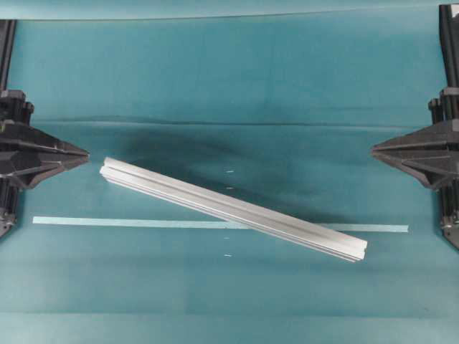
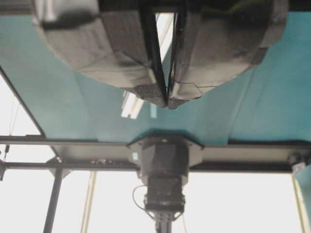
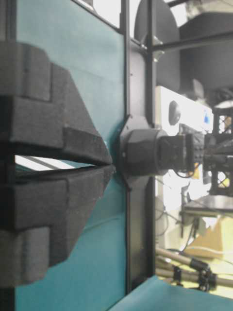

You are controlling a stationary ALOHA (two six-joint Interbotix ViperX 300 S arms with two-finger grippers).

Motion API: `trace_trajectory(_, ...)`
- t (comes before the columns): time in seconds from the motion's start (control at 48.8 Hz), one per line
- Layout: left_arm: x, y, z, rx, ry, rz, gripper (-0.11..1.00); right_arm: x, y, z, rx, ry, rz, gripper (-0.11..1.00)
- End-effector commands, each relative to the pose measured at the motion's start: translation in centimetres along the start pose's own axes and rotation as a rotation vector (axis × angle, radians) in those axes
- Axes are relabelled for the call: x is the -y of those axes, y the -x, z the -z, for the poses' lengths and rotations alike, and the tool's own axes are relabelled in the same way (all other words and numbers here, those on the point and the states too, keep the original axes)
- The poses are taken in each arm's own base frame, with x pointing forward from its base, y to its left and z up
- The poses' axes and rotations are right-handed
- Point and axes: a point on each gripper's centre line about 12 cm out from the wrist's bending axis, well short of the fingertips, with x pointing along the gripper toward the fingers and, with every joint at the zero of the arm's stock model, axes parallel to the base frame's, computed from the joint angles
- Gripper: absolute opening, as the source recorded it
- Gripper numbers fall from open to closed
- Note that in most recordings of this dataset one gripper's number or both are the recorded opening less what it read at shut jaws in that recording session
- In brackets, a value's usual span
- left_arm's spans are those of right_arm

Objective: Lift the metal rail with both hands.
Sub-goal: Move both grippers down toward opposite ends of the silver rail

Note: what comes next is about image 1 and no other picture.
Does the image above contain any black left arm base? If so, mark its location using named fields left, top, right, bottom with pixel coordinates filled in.
left=1, top=178, right=19, bottom=236

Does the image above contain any long silver aluminium rail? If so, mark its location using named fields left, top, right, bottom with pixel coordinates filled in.
left=100, top=158, right=367, bottom=262

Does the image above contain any light blue tape strip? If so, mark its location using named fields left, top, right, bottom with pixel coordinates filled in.
left=32, top=216, right=409, bottom=233

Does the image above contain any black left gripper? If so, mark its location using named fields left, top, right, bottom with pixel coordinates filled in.
left=1, top=120, right=89, bottom=188

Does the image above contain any teal table cloth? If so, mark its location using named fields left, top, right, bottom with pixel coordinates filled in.
left=1, top=1, right=458, bottom=343

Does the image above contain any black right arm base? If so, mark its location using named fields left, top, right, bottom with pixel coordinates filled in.
left=438, top=179, right=459, bottom=249

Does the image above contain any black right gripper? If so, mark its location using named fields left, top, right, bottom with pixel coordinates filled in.
left=371, top=123, right=458, bottom=190

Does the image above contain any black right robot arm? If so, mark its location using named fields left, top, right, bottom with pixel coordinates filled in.
left=371, top=4, right=458, bottom=190

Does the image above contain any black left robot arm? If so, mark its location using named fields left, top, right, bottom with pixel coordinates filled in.
left=1, top=19, right=90, bottom=189

